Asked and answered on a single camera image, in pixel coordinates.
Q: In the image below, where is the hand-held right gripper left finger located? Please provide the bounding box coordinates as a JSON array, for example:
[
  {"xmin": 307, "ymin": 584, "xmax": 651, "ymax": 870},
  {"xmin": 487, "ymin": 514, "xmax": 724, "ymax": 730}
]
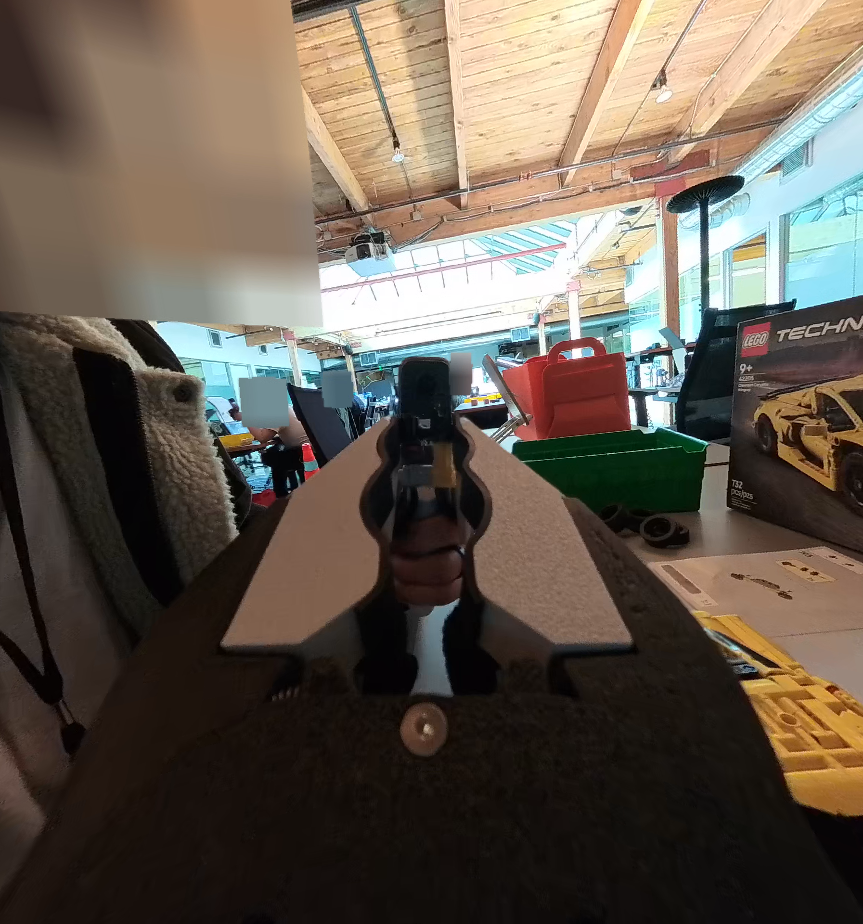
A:
[{"xmin": 220, "ymin": 417, "xmax": 403, "ymax": 694}]

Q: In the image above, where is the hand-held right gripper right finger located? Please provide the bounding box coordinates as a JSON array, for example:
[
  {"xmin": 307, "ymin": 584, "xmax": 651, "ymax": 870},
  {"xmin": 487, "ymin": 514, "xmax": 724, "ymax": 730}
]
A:
[{"xmin": 456, "ymin": 417, "xmax": 634, "ymax": 683}]

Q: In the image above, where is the yellow toy brick car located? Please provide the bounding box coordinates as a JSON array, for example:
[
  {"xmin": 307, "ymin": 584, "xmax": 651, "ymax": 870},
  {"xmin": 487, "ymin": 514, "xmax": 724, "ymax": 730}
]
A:
[{"xmin": 695, "ymin": 612, "xmax": 863, "ymax": 817}]

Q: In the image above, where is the grey desk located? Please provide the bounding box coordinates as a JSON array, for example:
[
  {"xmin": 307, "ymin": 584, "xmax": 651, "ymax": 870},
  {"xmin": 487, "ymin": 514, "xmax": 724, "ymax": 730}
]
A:
[{"xmin": 475, "ymin": 426, "xmax": 863, "ymax": 831}]

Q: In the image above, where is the person's left hand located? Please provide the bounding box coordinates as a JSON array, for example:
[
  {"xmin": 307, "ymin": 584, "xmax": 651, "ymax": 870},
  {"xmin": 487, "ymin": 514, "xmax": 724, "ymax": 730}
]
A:
[{"xmin": 391, "ymin": 518, "xmax": 468, "ymax": 609}]

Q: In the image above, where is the wooden book stand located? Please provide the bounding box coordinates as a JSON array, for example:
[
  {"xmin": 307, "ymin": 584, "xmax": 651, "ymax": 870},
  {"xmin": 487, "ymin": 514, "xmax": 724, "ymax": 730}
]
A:
[{"xmin": 482, "ymin": 354, "xmax": 535, "ymax": 443}]

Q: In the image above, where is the black slanted panel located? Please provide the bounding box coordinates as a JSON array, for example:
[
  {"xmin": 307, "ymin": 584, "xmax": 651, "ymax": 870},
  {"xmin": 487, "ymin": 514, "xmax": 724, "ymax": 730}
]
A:
[{"xmin": 287, "ymin": 383, "xmax": 354, "ymax": 466}]

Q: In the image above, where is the green plastic bin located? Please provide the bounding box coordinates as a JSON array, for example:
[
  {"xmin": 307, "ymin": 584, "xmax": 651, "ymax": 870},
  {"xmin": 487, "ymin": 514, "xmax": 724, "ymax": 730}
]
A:
[{"xmin": 511, "ymin": 426, "xmax": 710, "ymax": 515}]

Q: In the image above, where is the red plastic bin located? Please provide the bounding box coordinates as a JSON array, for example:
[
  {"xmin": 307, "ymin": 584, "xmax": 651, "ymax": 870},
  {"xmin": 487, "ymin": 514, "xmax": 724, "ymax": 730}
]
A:
[{"xmin": 502, "ymin": 338, "xmax": 633, "ymax": 441}]

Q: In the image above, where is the white ceiling projector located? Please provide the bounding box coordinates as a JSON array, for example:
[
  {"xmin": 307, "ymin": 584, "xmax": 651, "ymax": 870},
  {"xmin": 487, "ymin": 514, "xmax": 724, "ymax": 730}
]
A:
[{"xmin": 343, "ymin": 230, "xmax": 398, "ymax": 267}]

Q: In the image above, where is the open instruction booklet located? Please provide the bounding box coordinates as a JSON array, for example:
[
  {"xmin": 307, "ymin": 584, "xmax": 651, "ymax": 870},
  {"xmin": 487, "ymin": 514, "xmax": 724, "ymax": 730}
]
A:
[{"xmin": 648, "ymin": 545, "xmax": 863, "ymax": 708}]

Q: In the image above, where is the black monitor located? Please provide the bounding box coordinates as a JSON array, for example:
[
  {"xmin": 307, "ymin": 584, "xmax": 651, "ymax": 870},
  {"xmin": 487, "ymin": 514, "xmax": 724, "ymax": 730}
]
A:
[{"xmin": 675, "ymin": 299, "xmax": 797, "ymax": 443}]

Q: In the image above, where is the toy car box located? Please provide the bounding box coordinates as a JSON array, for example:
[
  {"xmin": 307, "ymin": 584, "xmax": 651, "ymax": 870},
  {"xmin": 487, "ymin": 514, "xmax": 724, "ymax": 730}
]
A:
[{"xmin": 726, "ymin": 289, "xmax": 863, "ymax": 564}]

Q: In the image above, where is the black pole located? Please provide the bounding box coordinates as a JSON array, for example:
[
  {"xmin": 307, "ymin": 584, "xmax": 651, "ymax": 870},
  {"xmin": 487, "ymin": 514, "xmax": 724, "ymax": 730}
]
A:
[{"xmin": 666, "ymin": 175, "xmax": 746, "ymax": 319}]

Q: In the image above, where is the wooden post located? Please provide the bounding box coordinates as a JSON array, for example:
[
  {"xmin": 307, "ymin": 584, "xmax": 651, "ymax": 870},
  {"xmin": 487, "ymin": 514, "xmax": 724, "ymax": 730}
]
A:
[{"xmin": 655, "ymin": 195, "xmax": 683, "ymax": 340}]

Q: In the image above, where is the silver ventilation duct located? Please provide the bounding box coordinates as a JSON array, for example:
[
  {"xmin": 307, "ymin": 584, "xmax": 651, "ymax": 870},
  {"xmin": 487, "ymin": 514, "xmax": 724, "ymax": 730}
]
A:
[{"xmin": 734, "ymin": 43, "xmax": 863, "ymax": 185}]

